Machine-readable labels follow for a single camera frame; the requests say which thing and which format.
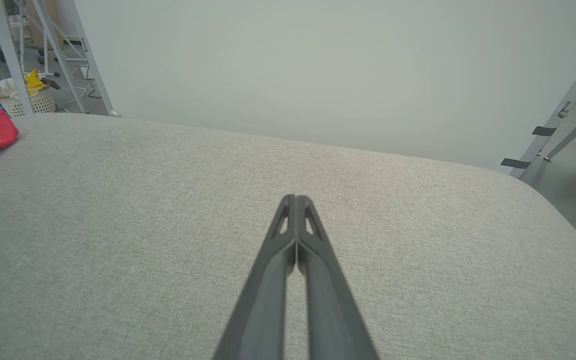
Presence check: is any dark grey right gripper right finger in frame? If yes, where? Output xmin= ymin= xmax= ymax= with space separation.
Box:
xmin=295 ymin=195 xmax=380 ymax=360

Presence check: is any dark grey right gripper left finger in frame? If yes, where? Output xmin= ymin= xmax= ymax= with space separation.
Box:
xmin=213 ymin=194 xmax=296 ymax=360

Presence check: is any grey fabric sofa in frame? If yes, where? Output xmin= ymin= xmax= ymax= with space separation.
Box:
xmin=0 ymin=112 xmax=576 ymax=360

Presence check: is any white perforated laundry basket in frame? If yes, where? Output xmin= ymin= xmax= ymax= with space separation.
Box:
xmin=0 ymin=82 xmax=58 ymax=118

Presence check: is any yellow cloth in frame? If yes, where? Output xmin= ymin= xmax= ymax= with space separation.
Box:
xmin=24 ymin=70 xmax=48 ymax=92

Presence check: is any white cable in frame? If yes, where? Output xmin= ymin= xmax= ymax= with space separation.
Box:
xmin=70 ymin=64 xmax=103 ymax=102

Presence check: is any grey partition post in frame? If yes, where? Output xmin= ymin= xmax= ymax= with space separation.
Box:
xmin=68 ymin=0 xmax=121 ymax=119

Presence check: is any grey metal support frame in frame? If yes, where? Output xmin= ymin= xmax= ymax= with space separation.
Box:
xmin=508 ymin=35 xmax=576 ymax=180
xmin=0 ymin=0 xmax=89 ymax=116

